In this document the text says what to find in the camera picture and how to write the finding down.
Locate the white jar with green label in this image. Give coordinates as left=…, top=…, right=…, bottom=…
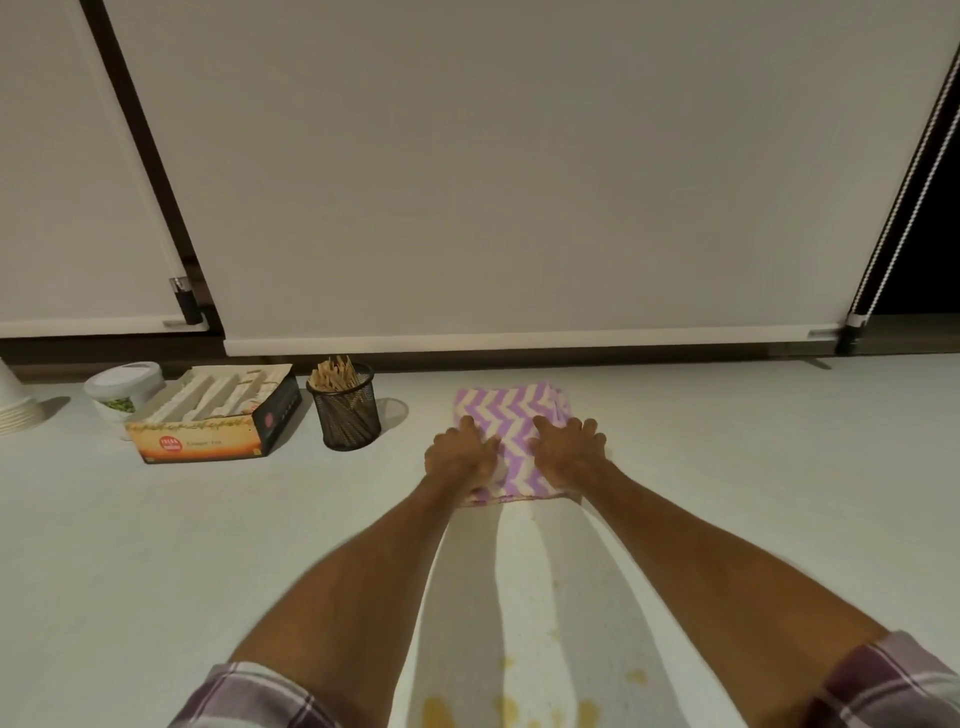
left=83, top=361, right=167, bottom=442

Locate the orange black tea box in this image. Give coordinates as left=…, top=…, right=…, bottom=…
left=124, top=363, right=303, bottom=465

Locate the bundle of wooden stirrers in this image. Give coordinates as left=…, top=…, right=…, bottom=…
left=309, top=354, right=366, bottom=393

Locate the person's left hand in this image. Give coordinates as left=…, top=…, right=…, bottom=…
left=424, top=415, right=501, bottom=501

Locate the wide white roller blind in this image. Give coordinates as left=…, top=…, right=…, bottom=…
left=103, top=0, right=960, bottom=358

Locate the row of tea bag sachets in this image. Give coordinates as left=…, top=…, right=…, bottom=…
left=146, top=367, right=282, bottom=420

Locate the narrow white roller blind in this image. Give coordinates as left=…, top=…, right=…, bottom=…
left=0, top=0, right=210, bottom=339

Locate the person's left forearm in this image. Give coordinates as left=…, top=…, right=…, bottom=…
left=227, top=474, right=470, bottom=728

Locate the person's right forearm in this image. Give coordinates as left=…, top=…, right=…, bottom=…
left=576, top=463, right=892, bottom=728

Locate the black mesh cup holder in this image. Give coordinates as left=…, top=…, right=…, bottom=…
left=305, top=363, right=383, bottom=453

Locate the black chain tensioner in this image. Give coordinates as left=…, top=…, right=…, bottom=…
left=834, top=313, right=873, bottom=357

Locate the person's right hand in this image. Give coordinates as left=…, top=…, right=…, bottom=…
left=530, top=416, right=609, bottom=501

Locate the plaid shirt sleeve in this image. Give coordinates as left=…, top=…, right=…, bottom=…
left=804, top=630, right=960, bottom=728
left=168, top=661, right=339, bottom=728

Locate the purple white chevron cloth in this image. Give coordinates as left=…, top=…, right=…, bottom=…
left=451, top=381, right=576, bottom=507

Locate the black silver cord holder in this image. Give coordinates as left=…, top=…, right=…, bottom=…
left=168, top=275, right=208, bottom=328

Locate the white bead chain cord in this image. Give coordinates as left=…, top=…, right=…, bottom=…
left=847, top=41, right=960, bottom=325

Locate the stack of white paper cups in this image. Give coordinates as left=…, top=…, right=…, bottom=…
left=0, top=357, right=40, bottom=438

